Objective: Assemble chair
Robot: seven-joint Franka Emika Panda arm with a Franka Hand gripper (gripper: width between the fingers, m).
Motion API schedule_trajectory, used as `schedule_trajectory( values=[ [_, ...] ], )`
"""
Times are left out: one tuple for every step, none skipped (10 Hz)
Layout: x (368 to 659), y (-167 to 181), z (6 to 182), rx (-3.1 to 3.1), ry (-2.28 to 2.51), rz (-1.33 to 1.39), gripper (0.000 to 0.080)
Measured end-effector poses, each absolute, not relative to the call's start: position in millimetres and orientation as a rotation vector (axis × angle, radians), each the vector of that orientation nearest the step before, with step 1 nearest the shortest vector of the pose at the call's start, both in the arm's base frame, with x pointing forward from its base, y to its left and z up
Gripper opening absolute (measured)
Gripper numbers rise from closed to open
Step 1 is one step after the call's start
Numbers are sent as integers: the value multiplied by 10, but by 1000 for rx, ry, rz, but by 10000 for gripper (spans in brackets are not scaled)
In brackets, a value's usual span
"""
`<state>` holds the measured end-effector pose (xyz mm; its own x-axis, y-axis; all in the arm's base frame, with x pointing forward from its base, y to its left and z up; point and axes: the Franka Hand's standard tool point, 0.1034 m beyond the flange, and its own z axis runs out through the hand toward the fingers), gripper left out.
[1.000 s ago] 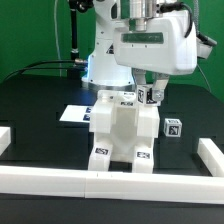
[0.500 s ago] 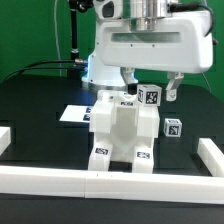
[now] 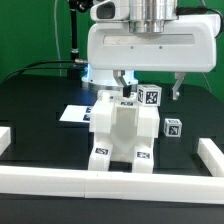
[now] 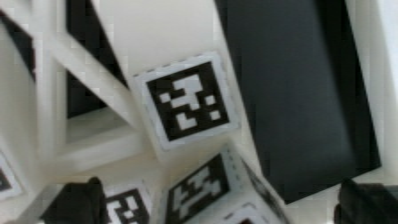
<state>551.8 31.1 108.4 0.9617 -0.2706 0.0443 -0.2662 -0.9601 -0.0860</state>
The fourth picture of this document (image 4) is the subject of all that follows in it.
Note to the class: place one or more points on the white U-shaped fence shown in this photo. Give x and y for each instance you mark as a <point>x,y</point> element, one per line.
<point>344,100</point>

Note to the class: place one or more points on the white tagged cube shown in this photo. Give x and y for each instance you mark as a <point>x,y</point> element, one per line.
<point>220,195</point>

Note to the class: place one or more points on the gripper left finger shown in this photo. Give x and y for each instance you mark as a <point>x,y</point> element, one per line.
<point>69,204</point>

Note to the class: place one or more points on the white chair seat part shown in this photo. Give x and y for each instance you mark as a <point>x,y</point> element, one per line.
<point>131,184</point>

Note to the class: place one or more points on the white chair back frame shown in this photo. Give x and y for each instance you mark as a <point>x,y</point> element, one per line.
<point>76,117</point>

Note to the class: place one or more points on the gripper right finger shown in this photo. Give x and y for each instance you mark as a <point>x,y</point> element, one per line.
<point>366,203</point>

